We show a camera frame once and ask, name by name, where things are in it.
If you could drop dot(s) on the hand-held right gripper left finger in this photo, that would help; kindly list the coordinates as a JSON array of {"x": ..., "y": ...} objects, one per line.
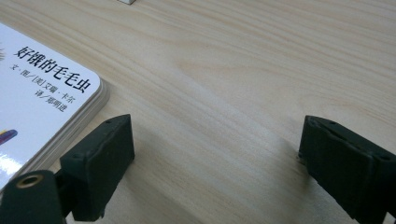
[{"x": 96, "y": 165}]

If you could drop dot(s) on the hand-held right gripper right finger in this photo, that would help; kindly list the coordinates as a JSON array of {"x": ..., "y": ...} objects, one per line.
[{"x": 345, "y": 165}]

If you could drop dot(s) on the white board book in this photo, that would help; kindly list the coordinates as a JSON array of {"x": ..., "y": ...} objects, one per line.
[{"x": 37, "y": 102}]

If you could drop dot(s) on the grey metal bookend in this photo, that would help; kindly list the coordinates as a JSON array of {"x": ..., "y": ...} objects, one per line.
[{"x": 127, "y": 1}]

